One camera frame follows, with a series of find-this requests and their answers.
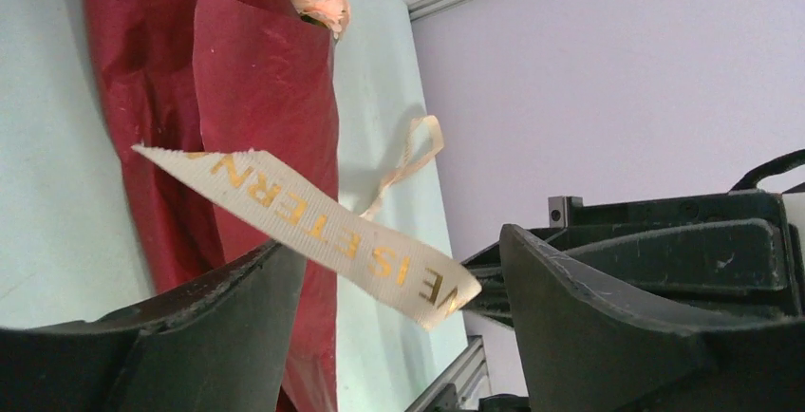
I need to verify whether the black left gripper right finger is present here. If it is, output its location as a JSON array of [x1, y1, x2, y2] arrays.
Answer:
[[499, 224, 804, 412]]

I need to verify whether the cream ribbon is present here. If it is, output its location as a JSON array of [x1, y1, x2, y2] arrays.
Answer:
[[133, 115, 482, 330]]

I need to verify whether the red wrapping paper sheet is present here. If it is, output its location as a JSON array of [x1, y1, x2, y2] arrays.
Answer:
[[84, 0, 339, 411]]

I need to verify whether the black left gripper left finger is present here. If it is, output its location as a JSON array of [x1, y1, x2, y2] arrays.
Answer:
[[1, 242, 307, 411]]

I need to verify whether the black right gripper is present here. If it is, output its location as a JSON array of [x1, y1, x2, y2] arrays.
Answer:
[[461, 190, 805, 328]]

